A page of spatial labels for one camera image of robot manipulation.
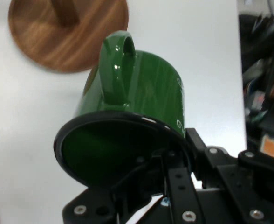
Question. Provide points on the dark wooden mug tree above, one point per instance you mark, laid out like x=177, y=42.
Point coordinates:
x=46, y=46

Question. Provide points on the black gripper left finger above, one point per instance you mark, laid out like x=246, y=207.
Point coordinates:
x=181, y=186

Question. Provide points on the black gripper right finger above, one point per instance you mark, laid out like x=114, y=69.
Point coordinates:
x=244, y=182

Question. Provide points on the green enamel mug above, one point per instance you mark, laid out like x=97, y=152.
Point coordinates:
x=151, y=93

